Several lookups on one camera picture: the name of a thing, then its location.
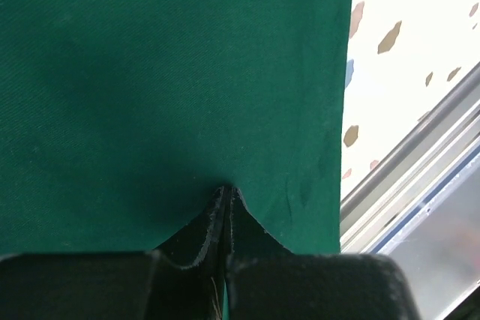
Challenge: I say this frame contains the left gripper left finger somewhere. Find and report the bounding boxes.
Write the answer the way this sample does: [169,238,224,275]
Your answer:
[1,187,226,319]

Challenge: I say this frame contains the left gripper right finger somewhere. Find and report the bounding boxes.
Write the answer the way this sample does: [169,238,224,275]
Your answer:
[223,187,420,319]

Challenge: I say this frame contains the green surgical cloth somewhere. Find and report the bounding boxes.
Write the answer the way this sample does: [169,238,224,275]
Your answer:
[1,0,352,253]

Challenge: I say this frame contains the aluminium frame rails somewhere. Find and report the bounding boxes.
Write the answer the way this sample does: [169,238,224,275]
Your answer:
[340,67,479,319]

